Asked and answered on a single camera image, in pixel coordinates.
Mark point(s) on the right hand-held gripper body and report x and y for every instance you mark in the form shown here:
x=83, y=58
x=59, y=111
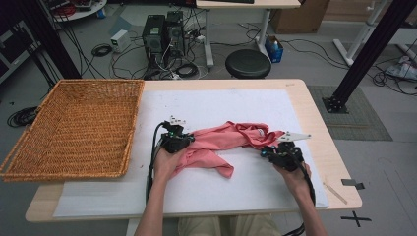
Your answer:
x=288, y=157

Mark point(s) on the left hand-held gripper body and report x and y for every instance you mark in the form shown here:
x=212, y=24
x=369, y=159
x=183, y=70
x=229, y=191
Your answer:
x=173, y=141

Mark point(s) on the pink tank top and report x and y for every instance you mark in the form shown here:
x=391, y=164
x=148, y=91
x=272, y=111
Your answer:
x=223, y=137

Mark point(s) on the wicker basket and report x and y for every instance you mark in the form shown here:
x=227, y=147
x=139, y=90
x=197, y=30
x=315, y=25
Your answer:
x=82, y=98

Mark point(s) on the person's left hand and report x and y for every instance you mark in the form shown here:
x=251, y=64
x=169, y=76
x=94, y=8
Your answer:
x=165, y=165

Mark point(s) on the person's right hand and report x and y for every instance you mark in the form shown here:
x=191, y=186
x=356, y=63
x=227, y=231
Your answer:
x=298, y=182

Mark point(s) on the white paper table cover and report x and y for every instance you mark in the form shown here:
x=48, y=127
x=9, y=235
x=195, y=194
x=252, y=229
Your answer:
x=229, y=108

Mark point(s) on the thin wooden stick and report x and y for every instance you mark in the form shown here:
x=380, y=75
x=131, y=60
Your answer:
x=335, y=193

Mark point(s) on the black tape piece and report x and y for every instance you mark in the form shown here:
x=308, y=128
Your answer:
x=349, y=182

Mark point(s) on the grey floor mat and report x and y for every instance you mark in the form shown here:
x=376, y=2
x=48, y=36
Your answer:
x=360, y=121

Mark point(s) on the black round stool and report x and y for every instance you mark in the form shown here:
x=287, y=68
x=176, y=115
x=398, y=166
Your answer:
x=248, y=64

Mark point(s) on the white table leg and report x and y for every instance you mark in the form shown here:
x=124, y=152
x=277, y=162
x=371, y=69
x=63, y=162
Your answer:
x=131, y=227

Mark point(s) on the blue box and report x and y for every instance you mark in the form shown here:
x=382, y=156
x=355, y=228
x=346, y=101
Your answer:
x=273, y=54

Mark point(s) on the large black computer tower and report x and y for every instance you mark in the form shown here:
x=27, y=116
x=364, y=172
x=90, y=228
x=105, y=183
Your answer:
x=153, y=36

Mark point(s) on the small black computer tower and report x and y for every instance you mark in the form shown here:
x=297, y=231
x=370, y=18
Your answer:
x=175, y=32

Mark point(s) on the white power supply box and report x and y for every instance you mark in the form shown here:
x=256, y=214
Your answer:
x=119, y=41

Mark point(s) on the white metal stand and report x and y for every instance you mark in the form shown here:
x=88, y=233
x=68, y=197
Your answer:
x=359, y=39

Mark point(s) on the cardboard box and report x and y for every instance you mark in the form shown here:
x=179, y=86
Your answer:
x=298, y=18

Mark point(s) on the crumpled plastic bag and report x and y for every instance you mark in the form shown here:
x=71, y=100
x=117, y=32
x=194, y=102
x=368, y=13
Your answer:
x=405, y=70

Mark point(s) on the white desk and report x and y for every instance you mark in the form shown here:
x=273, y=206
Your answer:
x=249, y=4

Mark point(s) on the round white table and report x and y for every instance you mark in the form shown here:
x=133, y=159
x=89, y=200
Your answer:
x=88, y=11

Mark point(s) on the black equipment rack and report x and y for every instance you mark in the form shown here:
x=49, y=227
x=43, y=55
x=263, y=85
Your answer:
x=13, y=46

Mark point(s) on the black metal post with foot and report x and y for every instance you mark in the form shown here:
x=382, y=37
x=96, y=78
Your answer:
x=370, y=52

